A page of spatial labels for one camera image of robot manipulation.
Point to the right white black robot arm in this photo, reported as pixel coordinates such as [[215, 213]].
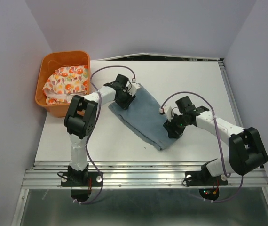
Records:
[[246, 150]]

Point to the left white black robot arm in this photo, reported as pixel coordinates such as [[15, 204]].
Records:
[[81, 119]]

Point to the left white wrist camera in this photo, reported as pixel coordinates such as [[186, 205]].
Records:
[[132, 88]]

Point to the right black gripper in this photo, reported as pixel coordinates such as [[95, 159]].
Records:
[[170, 127]]

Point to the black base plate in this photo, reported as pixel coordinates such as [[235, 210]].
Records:
[[93, 179], [199, 178]]

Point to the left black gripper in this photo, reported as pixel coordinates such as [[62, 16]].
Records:
[[125, 105]]

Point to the floral orange white skirt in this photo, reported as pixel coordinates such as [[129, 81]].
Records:
[[66, 82]]

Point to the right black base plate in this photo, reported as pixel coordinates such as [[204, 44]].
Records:
[[199, 178]]

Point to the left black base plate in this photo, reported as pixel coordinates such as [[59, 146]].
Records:
[[93, 179]]

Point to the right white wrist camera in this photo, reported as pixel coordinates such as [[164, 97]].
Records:
[[167, 111]]

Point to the blue denim skirt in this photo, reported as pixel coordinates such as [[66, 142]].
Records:
[[143, 119]]

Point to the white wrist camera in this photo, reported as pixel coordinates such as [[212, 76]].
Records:
[[132, 88], [167, 111]]

